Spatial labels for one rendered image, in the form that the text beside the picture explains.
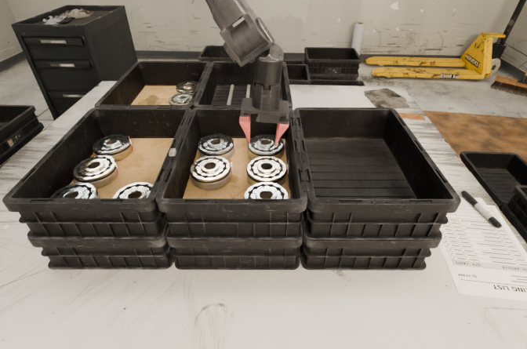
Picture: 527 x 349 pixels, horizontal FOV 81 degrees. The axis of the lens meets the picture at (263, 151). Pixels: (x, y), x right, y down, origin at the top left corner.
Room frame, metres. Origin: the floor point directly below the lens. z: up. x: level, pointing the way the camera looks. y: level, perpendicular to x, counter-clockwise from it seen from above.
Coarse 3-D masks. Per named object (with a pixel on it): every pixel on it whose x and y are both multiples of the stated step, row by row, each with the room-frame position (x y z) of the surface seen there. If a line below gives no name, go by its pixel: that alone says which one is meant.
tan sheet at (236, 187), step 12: (240, 144) 0.77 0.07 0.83; (240, 156) 0.71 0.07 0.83; (240, 168) 0.66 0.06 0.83; (240, 180) 0.61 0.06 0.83; (288, 180) 0.61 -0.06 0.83; (192, 192) 0.56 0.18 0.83; (204, 192) 0.56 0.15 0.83; (216, 192) 0.56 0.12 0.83; (228, 192) 0.56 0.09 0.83; (240, 192) 0.56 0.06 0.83; (288, 192) 0.56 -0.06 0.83
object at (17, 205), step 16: (176, 144) 0.63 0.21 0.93; (48, 160) 0.57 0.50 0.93; (32, 176) 0.51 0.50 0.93; (160, 176) 0.50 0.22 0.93; (16, 192) 0.46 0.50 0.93; (16, 208) 0.42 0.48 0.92; (32, 208) 0.42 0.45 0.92; (48, 208) 0.42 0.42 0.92; (64, 208) 0.42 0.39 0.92; (80, 208) 0.42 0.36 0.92; (96, 208) 0.42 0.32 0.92; (112, 208) 0.42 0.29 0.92; (128, 208) 0.42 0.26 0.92; (144, 208) 0.42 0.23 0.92
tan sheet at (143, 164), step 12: (144, 144) 0.77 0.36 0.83; (156, 144) 0.77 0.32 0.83; (168, 144) 0.77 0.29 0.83; (132, 156) 0.71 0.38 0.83; (144, 156) 0.71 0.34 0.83; (156, 156) 0.71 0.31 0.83; (120, 168) 0.66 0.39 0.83; (132, 168) 0.66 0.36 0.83; (144, 168) 0.66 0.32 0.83; (156, 168) 0.66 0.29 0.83; (72, 180) 0.61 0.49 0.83; (120, 180) 0.61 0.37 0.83; (132, 180) 0.61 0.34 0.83; (144, 180) 0.61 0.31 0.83; (108, 192) 0.56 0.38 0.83
